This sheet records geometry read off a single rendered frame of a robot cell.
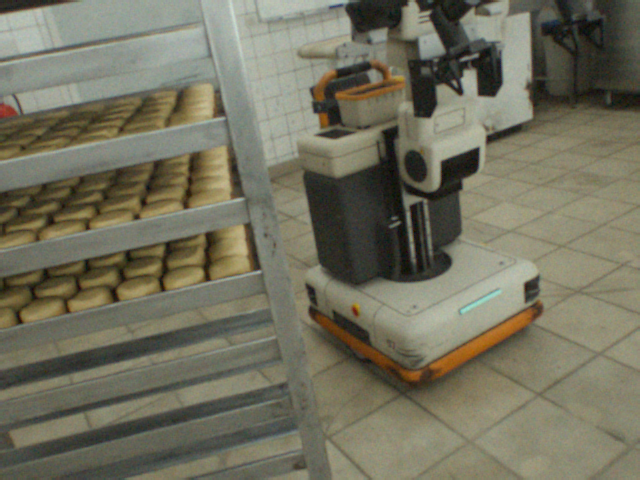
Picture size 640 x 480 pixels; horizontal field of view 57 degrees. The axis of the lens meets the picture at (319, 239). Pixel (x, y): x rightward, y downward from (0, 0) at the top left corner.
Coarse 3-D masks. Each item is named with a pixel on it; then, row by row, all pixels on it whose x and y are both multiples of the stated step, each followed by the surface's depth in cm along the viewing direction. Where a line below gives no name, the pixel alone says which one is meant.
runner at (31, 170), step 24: (216, 120) 61; (96, 144) 60; (120, 144) 60; (144, 144) 61; (168, 144) 61; (192, 144) 62; (216, 144) 62; (0, 168) 59; (24, 168) 60; (48, 168) 60; (72, 168) 60; (96, 168) 61; (0, 192) 60
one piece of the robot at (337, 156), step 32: (320, 96) 203; (320, 128) 208; (352, 128) 202; (384, 128) 197; (320, 160) 195; (352, 160) 192; (384, 160) 197; (320, 192) 205; (352, 192) 195; (384, 192) 202; (320, 224) 211; (352, 224) 198; (384, 224) 200; (416, 224) 209; (448, 224) 222; (320, 256) 220; (352, 256) 202; (384, 256) 209; (416, 256) 212
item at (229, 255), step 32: (96, 256) 83; (128, 256) 86; (160, 256) 82; (192, 256) 77; (224, 256) 76; (0, 288) 81; (32, 288) 80; (64, 288) 75; (96, 288) 73; (128, 288) 71; (160, 288) 73; (0, 320) 69; (32, 320) 69
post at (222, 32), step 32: (224, 0) 54; (224, 32) 55; (224, 64) 56; (224, 96) 57; (256, 128) 59; (256, 160) 60; (256, 192) 61; (256, 224) 63; (288, 288) 66; (288, 320) 68; (288, 352) 69; (288, 384) 71; (320, 448) 75
